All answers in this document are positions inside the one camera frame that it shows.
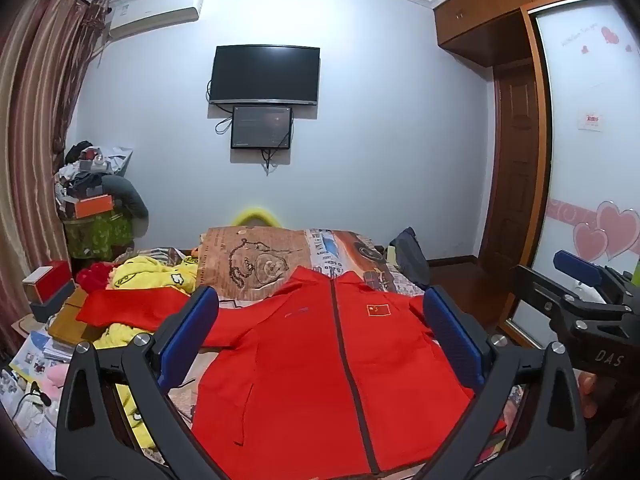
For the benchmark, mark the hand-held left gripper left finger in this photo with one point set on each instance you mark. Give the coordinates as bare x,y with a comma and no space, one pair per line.
192,321

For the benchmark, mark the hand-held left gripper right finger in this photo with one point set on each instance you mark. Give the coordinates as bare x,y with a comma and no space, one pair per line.
452,331

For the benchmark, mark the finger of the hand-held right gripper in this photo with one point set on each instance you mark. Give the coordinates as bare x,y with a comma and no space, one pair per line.
575,266
540,290

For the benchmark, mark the red zip jacket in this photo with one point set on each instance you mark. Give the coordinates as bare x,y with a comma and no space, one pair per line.
300,360

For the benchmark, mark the pile of clothes and papers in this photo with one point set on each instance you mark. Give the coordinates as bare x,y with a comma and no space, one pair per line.
82,170

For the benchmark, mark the person's right hand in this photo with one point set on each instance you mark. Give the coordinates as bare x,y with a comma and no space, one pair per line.
588,395

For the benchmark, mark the yellow printed garment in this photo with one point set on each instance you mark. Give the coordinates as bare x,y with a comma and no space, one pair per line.
145,272

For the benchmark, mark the dark blue bag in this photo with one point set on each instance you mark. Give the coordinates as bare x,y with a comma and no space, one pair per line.
410,255

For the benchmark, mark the white sliding door with hearts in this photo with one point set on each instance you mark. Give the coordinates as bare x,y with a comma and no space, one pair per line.
585,170

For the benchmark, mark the red fuzzy cloth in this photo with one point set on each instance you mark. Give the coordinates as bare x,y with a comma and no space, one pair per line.
95,275

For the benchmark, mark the brown wooden door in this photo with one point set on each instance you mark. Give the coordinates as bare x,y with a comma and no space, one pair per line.
515,160

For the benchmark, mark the brown cardboard box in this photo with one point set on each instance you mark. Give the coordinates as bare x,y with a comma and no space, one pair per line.
70,325

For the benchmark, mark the yellow plush object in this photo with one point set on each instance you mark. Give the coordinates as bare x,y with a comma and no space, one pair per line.
256,214

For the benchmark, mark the green patterned cloth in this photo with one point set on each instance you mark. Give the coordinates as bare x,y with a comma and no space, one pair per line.
97,235

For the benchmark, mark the grey box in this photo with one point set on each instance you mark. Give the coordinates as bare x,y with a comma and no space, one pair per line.
52,306

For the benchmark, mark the red white sticker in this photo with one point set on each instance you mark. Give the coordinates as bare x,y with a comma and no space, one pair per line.
591,120

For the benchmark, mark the pink cloth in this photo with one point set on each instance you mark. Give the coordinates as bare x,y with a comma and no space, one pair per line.
56,380

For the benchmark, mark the red white box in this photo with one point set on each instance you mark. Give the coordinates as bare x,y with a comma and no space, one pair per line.
47,280

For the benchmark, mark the orange box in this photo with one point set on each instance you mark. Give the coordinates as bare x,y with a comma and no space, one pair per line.
92,206

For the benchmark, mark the stack of printed booklets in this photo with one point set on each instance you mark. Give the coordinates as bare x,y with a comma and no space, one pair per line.
35,352

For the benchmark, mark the white printed cloth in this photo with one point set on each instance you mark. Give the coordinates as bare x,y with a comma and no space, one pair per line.
30,430

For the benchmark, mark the striped brown curtain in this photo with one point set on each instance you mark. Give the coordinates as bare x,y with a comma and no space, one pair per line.
35,135

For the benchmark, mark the wooden wardrobe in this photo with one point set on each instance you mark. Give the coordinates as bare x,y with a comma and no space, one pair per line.
480,15

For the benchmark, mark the white air conditioner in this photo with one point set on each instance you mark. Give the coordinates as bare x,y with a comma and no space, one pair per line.
155,10

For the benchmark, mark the small black wall monitor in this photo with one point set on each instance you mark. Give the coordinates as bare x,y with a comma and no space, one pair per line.
261,127

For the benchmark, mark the black wall television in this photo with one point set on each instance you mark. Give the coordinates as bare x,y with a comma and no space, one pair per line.
265,75

